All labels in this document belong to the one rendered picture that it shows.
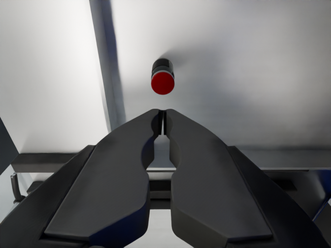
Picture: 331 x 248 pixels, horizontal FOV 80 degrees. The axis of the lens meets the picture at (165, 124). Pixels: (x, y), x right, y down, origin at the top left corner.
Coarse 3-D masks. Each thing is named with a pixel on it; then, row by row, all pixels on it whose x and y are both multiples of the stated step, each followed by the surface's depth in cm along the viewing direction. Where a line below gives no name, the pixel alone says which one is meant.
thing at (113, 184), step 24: (144, 120) 10; (96, 144) 9; (120, 144) 9; (144, 144) 9; (96, 168) 7; (120, 168) 7; (144, 168) 7; (72, 192) 7; (96, 192) 7; (120, 192) 7; (144, 192) 7; (72, 216) 6; (96, 216) 6; (120, 216) 6; (144, 216) 6; (96, 240) 6; (120, 240) 6
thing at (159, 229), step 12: (156, 204) 30; (168, 204) 30; (156, 216) 36; (168, 216) 36; (156, 228) 38; (168, 228) 38; (144, 240) 40; (156, 240) 40; (168, 240) 40; (180, 240) 40
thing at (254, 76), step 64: (128, 0) 18; (192, 0) 18; (256, 0) 18; (320, 0) 18; (128, 64) 21; (192, 64) 21; (256, 64) 21; (320, 64) 21; (256, 128) 25; (320, 128) 26
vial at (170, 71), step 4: (156, 60) 20; (168, 60) 20; (156, 68) 18; (160, 68) 18; (164, 68) 18; (168, 68) 18; (172, 68) 19; (152, 72) 18; (156, 72) 17; (168, 72) 17; (172, 72) 18; (152, 76) 18; (172, 76) 17
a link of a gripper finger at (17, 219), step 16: (80, 160) 8; (64, 176) 7; (32, 192) 6; (48, 192) 7; (64, 192) 7; (16, 208) 6; (32, 208) 6; (48, 208) 6; (0, 224) 6; (16, 224) 6; (32, 224) 6; (0, 240) 5; (16, 240) 5; (32, 240) 5; (48, 240) 5; (64, 240) 5
